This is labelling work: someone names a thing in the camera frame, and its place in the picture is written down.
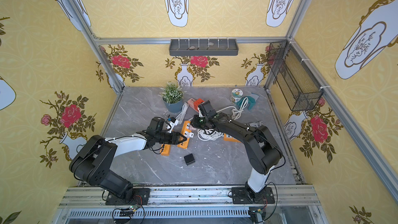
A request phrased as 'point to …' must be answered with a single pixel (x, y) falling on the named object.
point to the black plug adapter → (189, 159)
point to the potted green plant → (172, 95)
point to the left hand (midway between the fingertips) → (183, 139)
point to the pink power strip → (191, 103)
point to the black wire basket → (299, 87)
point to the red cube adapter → (197, 102)
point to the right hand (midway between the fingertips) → (187, 125)
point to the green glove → (251, 101)
